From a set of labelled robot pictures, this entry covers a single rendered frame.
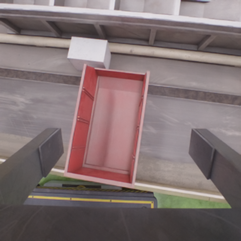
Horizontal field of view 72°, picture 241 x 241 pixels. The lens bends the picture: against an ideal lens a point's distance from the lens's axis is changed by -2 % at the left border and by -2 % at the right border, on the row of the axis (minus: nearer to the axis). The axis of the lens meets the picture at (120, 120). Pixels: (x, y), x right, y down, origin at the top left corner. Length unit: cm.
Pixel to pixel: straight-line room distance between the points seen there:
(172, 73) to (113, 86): 22
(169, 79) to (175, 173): 34
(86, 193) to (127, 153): 54
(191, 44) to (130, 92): 27
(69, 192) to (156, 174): 63
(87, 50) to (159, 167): 46
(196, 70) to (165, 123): 23
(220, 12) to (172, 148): 43
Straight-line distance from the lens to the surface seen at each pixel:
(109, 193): 105
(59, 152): 16
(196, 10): 61
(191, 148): 17
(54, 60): 74
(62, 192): 112
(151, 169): 61
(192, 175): 64
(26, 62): 80
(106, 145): 60
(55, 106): 68
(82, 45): 61
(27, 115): 73
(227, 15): 59
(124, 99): 62
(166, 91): 64
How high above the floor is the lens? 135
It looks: 82 degrees down
